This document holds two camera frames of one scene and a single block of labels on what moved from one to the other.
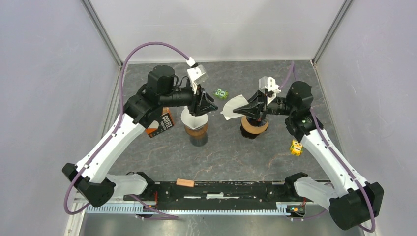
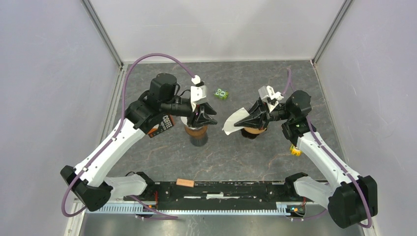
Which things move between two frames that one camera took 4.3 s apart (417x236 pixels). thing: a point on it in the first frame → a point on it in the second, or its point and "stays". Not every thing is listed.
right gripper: (257, 107) → (259, 116)
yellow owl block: (296, 148) stays
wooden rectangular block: (185, 183) stays
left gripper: (202, 103) → (202, 118)
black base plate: (227, 195) stays
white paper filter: (238, 101) → (229, 127)
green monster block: (223, 95) stays
